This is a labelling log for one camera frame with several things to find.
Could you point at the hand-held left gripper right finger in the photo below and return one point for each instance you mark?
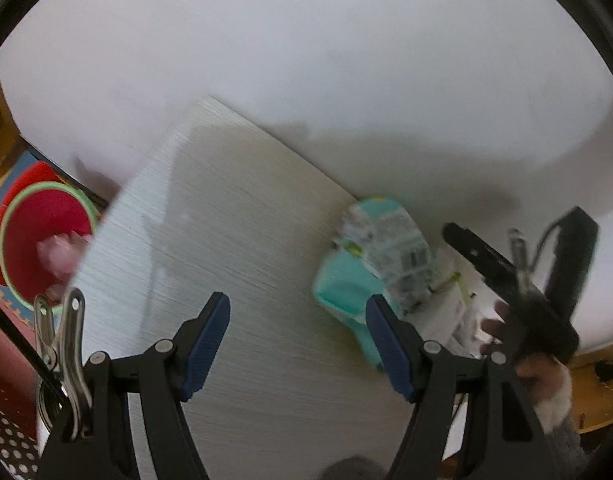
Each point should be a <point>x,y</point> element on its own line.
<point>386,350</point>

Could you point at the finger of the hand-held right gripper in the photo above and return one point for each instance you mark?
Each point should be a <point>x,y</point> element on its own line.
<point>481,255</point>

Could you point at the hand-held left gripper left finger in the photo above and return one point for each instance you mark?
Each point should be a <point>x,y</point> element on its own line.
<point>206,345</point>

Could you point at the teal wet wipes packet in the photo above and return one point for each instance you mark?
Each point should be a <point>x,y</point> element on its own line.
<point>346,290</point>

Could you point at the red round basin green rim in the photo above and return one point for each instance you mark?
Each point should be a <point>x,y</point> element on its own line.
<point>31,230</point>

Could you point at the person's right forearm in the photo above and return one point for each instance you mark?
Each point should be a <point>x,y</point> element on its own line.
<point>561,440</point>

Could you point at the person's right hand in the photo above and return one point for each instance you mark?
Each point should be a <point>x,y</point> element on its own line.
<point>541,375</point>

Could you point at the metal spring clip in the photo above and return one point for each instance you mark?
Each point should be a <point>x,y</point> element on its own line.
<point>519,255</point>
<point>61,340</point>

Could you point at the polka-dot cloth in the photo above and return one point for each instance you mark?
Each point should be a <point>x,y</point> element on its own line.
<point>9,445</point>

